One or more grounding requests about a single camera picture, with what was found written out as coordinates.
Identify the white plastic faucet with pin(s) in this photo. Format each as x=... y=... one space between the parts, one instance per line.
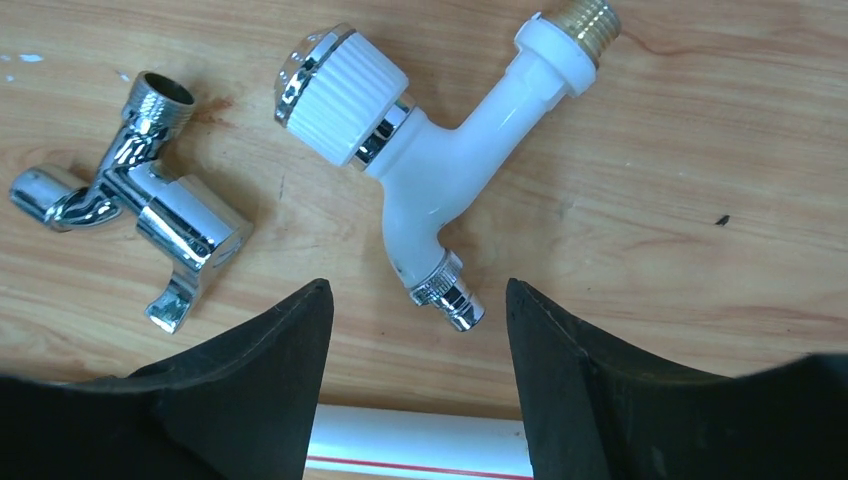
x=345 y=99

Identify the white PVC pipe frame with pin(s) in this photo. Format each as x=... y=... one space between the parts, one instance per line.
x=416 y=445

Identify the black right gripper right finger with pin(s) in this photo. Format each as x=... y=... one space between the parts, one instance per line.
x=597 y=407

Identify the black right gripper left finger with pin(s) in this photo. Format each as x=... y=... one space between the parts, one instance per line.
x=240 y=405

